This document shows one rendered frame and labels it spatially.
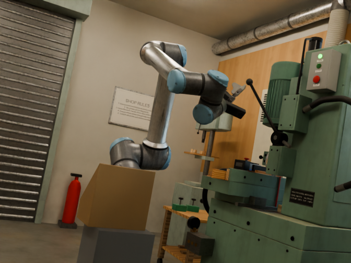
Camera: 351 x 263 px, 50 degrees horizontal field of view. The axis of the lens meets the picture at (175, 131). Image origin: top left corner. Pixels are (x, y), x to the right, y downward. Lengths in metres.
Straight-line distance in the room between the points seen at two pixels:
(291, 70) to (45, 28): 3.23
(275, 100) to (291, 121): 0.28
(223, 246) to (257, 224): 0.23
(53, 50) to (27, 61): 0.30
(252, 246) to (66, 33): 3.53
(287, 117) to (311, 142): 0.14
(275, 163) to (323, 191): 0.21
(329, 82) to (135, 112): 3.40
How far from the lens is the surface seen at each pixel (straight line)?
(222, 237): 1.79
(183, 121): 4.98
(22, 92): 4.43
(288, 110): 1.63
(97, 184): 1.93
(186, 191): 4.13
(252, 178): 1.74
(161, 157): 2.16
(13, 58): 4.48
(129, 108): 4.68
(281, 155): 1.60
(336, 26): 3.64
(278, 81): 1.88
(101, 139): 4.59
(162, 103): 2.05
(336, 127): 1.57
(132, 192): 2.00
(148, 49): 1.89
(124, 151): 2.10
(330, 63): 1.60
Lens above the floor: 0.94
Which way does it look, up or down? 4 degrees up
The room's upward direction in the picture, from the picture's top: 10 degrees clockwise
